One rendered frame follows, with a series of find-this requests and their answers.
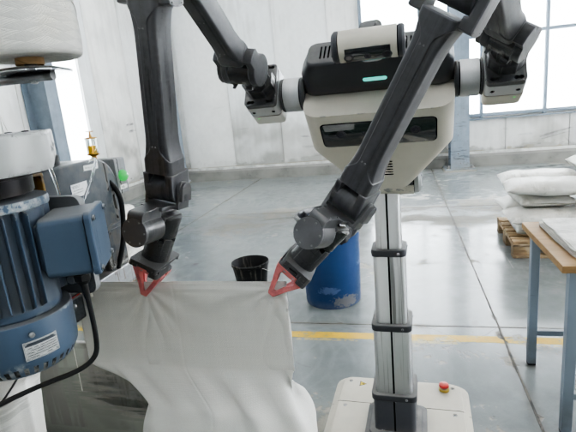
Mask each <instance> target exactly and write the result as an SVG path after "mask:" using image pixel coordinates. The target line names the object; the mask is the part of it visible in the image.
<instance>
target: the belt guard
mask: <svg viewBox="0 0 576 432"><path fill-rule="evenodd" d="M55 158H56V148H55V144H54V140H53V135H52V132H51V129H38V130H29V131H27V132H18V133H16V132H13V133H12V134H4V135H0V179H4V178H9V177H18V176H23V175H27V174H32V173H36V172H40V171H46V170H49V169H51V168H53V167H54V163H55Z"/></svg>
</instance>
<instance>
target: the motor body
mask: <svg viewBox="0 0 576 432"><path fill-rule="evenodd" d="M49 200H50V199H49V195H48V193H47V191H44V190H37V189H34V190H33V191H32V192H29V193H26V194H24V195H18V196H14V197H10V198H6V199H2V200H0V381H12V380H17V379H20V378H24V377H27V376H30V375H35V374H37V373H39V372H41V371H44V370H46V369H48V368H50V367H51V366H53V365H55V364H56V363H59V362H60V361H61V360H63V359H64V358H65V357H66V356H67V355H68V354H69V353H70V352H71V351H72V350H73V348H74V346H75V342H76V340H77V338H78V326H77V322H76V318H75V309H76V308H77V305H76V304H73V300H72V296H71V295H70V293H68V292H67V291H63V290H61V286H60V282H59V278H54V279H50V278H49V277H48V276H47V275H46V272H44V271H43V269H42V266H41V262H40V258H39V252H38V248H37V244H36V240H35V236H34V232H33V227H34V226H35V225H36V222H37V220H38V219H40V218H41V217H43V216H44V215H46V214H47V213H48V212H50V208H49V203H48V201H49Z"/></svg>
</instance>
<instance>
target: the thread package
mask: <svg viewBox="0 0 576 432"><path fill-rule="evenodd" d="M82 54H83V46H82V40H81V30H80V26H79V22H78V19H77V13H76V8H75V4H74V0H0V64H8V65H15V66H17V67H19V66H24V64H37V65H45V64H46V63H56V62H65V61H70V60H74V59H77V58H79V57H81V56H82Z"/></svg>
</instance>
